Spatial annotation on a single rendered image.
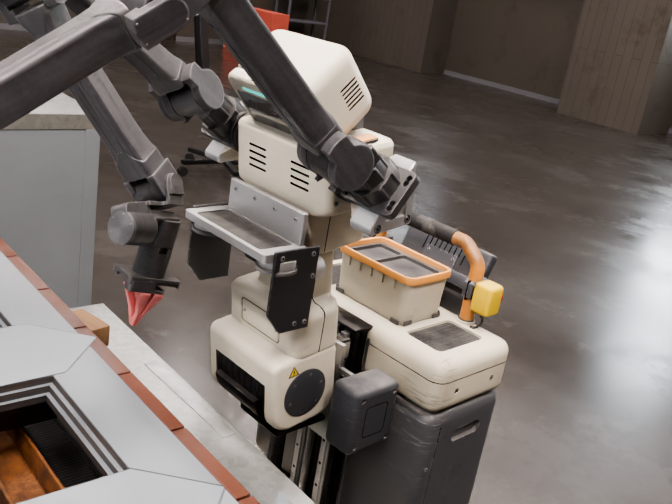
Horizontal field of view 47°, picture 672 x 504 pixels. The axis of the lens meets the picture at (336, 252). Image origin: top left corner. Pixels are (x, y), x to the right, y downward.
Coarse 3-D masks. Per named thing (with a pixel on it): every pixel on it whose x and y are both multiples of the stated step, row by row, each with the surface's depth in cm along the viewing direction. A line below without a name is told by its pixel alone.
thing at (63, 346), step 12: (36, 336) 131; (48, 336) 132; (60, 336) 132; (72, 336) 133; (48, 348) 128; (60, 348) 129; (72, 348) 129; (84, 348) 130; (60, 360) 125; (72, 360) 126
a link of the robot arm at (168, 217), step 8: (160, 216) 132; (168, 216) 134; (160, 224) 132; (168, 224) 132; (176, 224) 133; (160, 232) 132; (168, 232) 132; (176, 232) 134; (160, 240) 132; (168, 240) 133; (160, 248) 134; (168, 248) 134
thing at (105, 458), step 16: (0, 320) 137; (16, 384) 118; (32, 384) 119; (48, 384) 121; (0, 400) 116; (16, 400) 117; (32, 400) 119; (48, 400) 119; (64, 400) 117; (64, 416) 115; (80, 416) 114; (80, 432) 112; (96, 432) 110; (96, 448) 109; (96, 464) 107; (112, 464) 105
